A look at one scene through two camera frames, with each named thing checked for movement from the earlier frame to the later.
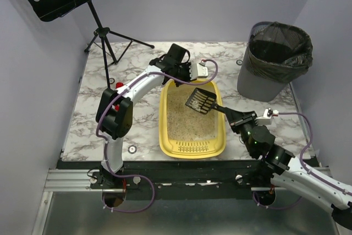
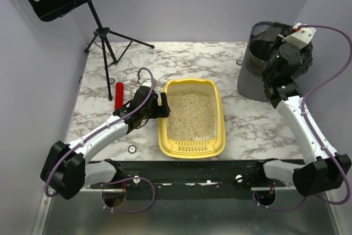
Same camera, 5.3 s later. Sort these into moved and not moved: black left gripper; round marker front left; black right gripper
Moved: black left gripper; black right gripper
Not moved: round marker front left
